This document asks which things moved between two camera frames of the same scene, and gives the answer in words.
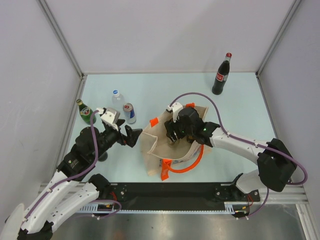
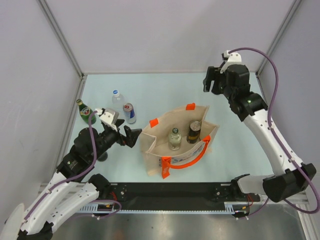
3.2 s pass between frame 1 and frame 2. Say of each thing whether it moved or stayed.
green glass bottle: stayed
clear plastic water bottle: stayed
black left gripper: stayed
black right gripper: moved
